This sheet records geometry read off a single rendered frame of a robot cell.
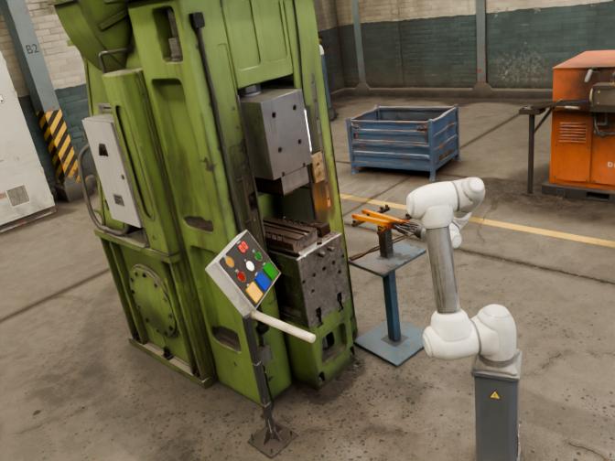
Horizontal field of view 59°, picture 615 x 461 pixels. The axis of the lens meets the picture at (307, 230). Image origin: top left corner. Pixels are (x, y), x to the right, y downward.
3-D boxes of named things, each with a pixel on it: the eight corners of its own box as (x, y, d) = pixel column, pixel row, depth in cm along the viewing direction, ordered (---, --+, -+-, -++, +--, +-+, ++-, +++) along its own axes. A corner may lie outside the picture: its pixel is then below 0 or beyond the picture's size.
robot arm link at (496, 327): (523, 358, 234) (523, 315, 225) (481, 366, 233) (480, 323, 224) (506, 337, 249) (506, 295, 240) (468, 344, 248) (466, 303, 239)
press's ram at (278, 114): (323, 157, 303) (313, 85, 287) (274, 180, 279) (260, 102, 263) (271, 152, 331) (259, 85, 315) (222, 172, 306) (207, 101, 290)
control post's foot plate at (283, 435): (299, 434, 301) (297, 422, 298) (271, 460, 287) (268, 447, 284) (273, 418, 316) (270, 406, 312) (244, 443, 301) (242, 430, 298)
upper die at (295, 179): (308, 182, 298) (307, 166, 294) (284, 194, 285) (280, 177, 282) (257, 174, 326) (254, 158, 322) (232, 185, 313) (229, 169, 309)
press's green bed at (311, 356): (357, 359, 354) (350, 298, 335) (319, 392, 330) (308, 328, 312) (296, 334, 390) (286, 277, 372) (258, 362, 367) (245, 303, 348)
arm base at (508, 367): (520, 346, 250) (521, 336, 248) (517, 377, 232) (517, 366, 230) (479, 341, 258) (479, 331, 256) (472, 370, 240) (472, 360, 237)
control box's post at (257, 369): (277, 437, 302) (241, 265, 259) (273, 442, 299) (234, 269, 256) (273, 434, 304) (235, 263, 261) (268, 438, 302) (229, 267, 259)
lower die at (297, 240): (318, 240, 312) (316, 227, 309) (294, 254, 300) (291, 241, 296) (267, 228, 340) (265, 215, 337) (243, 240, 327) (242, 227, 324)
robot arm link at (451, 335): (482, 360, 230) (432, 369, 229) (469, 348, 246) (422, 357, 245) (459, 180, 220) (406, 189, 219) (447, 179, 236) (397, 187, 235)
